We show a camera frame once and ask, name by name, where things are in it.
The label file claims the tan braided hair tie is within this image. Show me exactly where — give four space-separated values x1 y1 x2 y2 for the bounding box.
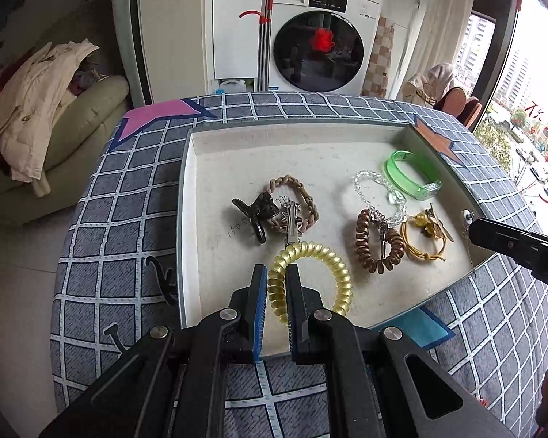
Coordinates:
264 174 319 234

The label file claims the beige sofa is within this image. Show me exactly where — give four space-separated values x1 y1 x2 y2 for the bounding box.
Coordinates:
0 75 131 226

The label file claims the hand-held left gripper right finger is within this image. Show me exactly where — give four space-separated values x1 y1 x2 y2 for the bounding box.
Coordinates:
285 264 517 438

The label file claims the green translucent bracelet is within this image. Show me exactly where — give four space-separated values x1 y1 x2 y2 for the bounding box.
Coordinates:
384 150 443 201

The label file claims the white curtain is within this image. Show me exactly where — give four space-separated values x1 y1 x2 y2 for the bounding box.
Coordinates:
390 0 478 101

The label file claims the white tall cabinet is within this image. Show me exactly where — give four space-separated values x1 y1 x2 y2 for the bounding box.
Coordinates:
137 0 270 103

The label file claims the black claw hair clip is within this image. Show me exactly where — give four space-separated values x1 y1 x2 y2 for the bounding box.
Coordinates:
232 192 279 243

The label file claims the beige cloth bundle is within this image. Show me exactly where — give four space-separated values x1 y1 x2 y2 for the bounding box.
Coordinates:
408 63 457 108

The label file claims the clear bead bracelet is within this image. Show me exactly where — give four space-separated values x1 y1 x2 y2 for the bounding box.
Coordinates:
351 170 409 229

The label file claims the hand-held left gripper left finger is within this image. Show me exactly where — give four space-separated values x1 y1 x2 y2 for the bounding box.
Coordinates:
39 264 269 438

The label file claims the white shallow tray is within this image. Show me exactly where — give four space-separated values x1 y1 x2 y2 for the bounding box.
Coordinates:
176 119 479 359

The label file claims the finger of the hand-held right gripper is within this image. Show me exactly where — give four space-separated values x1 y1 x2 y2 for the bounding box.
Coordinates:
468 216 548 293

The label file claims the cream jacket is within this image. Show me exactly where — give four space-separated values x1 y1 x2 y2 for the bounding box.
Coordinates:
0 39 101 197

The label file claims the purple cloth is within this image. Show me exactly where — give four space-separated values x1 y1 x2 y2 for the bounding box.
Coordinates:
68 61 102 99

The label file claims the yellow cord amber bead bracelet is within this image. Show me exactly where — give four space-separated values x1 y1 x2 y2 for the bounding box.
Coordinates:
401 203 455 265

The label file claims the grey checked star tablecloth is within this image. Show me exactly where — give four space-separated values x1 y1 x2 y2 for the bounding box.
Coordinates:
50 91 548 438

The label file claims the white pearl pendant chain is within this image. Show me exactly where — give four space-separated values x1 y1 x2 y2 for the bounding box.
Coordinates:
459 209 476 270

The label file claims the white plastic jug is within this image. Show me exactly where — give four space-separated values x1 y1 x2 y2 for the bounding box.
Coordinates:
217 78 247 96

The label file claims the silver metal hair clip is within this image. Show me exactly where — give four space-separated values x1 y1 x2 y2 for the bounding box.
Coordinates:
274 197 304 251

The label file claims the brown round-back chair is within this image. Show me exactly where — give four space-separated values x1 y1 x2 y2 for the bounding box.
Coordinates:
461 97 483 131
434 87 467 118

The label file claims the brown spiral hair tie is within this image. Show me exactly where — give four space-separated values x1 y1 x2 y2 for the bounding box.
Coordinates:
355 209 405 274

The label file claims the red handle mop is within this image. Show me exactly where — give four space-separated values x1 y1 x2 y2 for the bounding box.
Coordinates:
238 0 275 92

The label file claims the black window frame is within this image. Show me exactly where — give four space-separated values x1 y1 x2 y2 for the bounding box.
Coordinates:
472 0 526 138

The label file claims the gold spiral hair tie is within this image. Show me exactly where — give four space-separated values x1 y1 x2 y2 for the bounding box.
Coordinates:
267 241 352 324

